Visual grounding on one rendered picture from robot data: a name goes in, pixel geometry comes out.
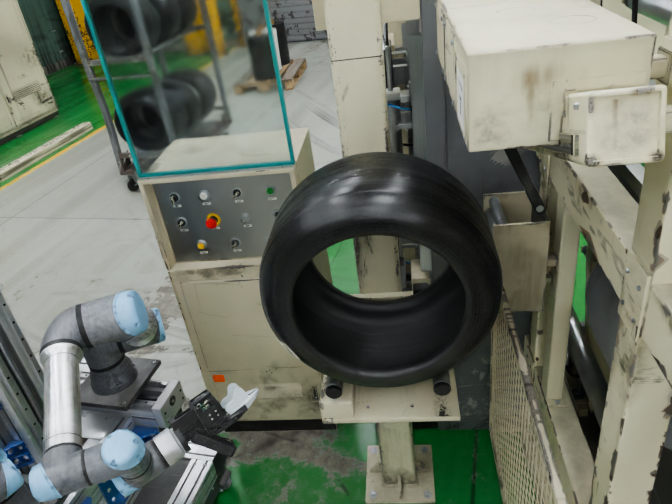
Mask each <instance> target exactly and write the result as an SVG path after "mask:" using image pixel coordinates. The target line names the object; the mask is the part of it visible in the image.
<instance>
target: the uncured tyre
mask: <svg viewBox="0 0 672 504"><path fill-rule="evenodd" d="M372 235H383V236H393V237H399V238H403V239H407V240H410V241H413V242H416V243H419V244H421V245H423V246H425V247H427V248H429V249H431V250H432V251H434V252H435V253H437V254H438V255H440V256H441V257H442V258H443V259H444V260H445V261H447V262H448V264H447V266H446V268H445V269H444V271H443V272H442V273H441V275H440V276H439V277H438V278H437V279H436V280H435V281H434V282H433V283H432V284H430V285H429V286H428V287H426V288H425V289H423V290H421V291H420V292H418V293H416V294H413V295H411V296H408V297H405V298H401V299H396V300H389V301H373V300H366V299H361V298H358V297H354V296H352V295H349V294H347V293H345V292H343V291H341V290H339V289H338V288H336V287H335V286H333V285H332V284H331V283H329V282H328V281H327V280H326V279H325V278H324V277H323V276H322V274H321V273H320V272H319V271H318V269H317V268H316V266H315V264H314V262H313V260H312V259H313V258H314V257H315V256H316V255H317V254H319V253H320V252H322V251H323V250H325V249H326V248H328V247H330V246H332V245H334V244H336V243H339V242H342V241H344V240H348V239H351V238H356V237H362V236H372ZM259 289H260V297H261V303H262V307H263V311H264V314H265V317H266V319H267V321H268V323H269V325H270V327H271V329H272V331H273V332H274V334H275V335H276V337H277V338H278V339H279V341H281V342H283V343H285V344H286V345H287V346H288V347H289V348H290V349H291V350H292V351H293V352H294V353H295V355H296V356H297V357H298V358H299V359H300V361H301V362H303V363H304V364H306V365H307V366H309V367H311V368H312V369H314V370H316V371H318V372H320V373H322V374H324V375H327V376H329V377H331V378H334V379H336V380H339V381H342V382H346V383H350V384H354V385H359V386H366V387H398V386H405V385H410V384H415V383H418V382H422V381H425V380H428V379H431V378H433V377H436V376H438V375H441V374H443V373H445V372H447V371H449V370H451V369H452V368H454V367H456V366H457V365H459V364H460V363H462V362H463V361H464V360H466V359H467V358H468V357H469V356H470V355H471V354H473V353H474V352H475V351H476V350H477V349H478V347H479V346H480V345H481V344H482V343H483V341H484V340H485V339H486V337H487V336H488V334H489V333H490V331H491V329H492V327H493V325H494V323H495V321H496V318H497V315H498V312H499V308H500V303H501V297H502V290H503V275H502V268H501V263H500V260H499V256H498V253H497V250H496V246H495V243H494V240H493V237H492V233H491V230H490V227H489V224H488V221H487V218H486V216H485V213H484V211H483V209H482V207H481V206H480V204H479V202H478V201H477V199H476V198H475V197H474V195H473V194H472V193H471V192H470V191H469V190H468V188H467V187H466V186H465V185H464V184H462V183H461V182H460V181H459V180H458V179H457V178H455V177H454V176H453V175H451V174H450V173H448V172H447V171H446V170H444V169H442V168H441V167H439V166H437V165H435V164H433V163H431V162H429V161H426V160H424V159H421V158H418V157H415V156H411V155H407V154H402V153H395V152H366V153H359V154H354V155H350V156H346V157H343V158H340V159H338V160H335V161H333V162H331V163H328V164H326V165H325V166H323V167H321V168H319V169H318V170H316V171H315V172H313V173H312V174H310V175H309V176H308V177H306V178H305V179H304V180H303V181H301V182H300V183H299V184H298V185H297V186H296V187H295V188H294V189H293V190H292V192H291V193H290V194H289V195H288V197H287V198H286V200H285V201H284V203H283V204H282V206H281V208H280V210H279V212H278V214H277V216H276V219H275V222H274V225H273V227H272V230H271V233H270V236H269V239H268V241H267V244H266V247H265V250H264V253H263V256H262V259H261V263H260V270H259Z"/></svg>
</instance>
